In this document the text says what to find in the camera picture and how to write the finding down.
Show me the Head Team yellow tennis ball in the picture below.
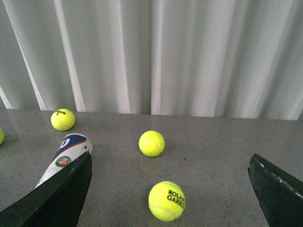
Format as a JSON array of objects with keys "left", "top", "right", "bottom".
[{"left": 0, "top": 129, "right": 5, "bottom": 145}]

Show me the white pleated curtain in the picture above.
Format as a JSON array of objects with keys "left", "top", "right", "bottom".
[{"left": 0, "top": 0, "right": 303, "bottom": 120}]

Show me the blue white tennis ball can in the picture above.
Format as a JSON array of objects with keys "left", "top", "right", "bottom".
[{"left": 34, "top": 133, "right": 93, "bottom": 189}]

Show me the plain yellow tennis ball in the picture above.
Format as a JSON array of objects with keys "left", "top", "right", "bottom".
[{"left": 139, "top": 131, "right": 165, "bottom": 157}]

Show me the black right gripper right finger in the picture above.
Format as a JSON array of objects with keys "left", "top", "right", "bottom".
[{"left": 248, "top": 154, "right": 303, "bottom": 227}]

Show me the Roland Garros yellow tennis ball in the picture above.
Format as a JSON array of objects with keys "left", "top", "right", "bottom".
[{"left": 148, "top": 181, "right": 186, "bottom": 222}]

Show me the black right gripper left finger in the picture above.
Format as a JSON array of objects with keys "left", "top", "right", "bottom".
[{"left": 0, "top": 152, "right": 92, "bottom": 227}]

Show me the Wilson yellow tennis ball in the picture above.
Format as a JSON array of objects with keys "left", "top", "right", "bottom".
[{"left": 51, "top": 109, "right": 75, "bottom": 131}]

